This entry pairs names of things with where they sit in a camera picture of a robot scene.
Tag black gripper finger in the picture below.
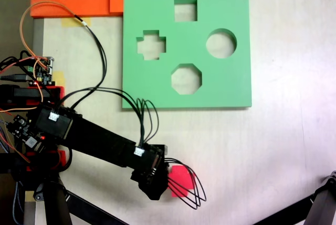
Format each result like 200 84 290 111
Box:
139 180 169 201

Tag red cross columnar block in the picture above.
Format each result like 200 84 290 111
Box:
167 165 196 198

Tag green shape hole board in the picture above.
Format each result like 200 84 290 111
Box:
122 0 253 110

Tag black tripod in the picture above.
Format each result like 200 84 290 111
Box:
31 175 129 225

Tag black driver board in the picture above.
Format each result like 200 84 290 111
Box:
6 114 46 155

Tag black notched tripod leg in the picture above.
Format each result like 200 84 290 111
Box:
253 170 336 225

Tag black gripper cable loops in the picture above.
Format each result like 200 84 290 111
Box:
165 158 207 210

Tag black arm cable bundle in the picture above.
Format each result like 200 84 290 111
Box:
56 86 160 150

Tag long black cable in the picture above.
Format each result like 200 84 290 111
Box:
54 15 108 114

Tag blue white braided cable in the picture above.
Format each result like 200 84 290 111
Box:
12 180 24 224

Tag circuit board with wires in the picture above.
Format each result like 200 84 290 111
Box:
27 56 55 86

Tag black usb plug cable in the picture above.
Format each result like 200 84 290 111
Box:
0 73 28 82

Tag thin orange wire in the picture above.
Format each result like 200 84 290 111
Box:
20 1 77 102

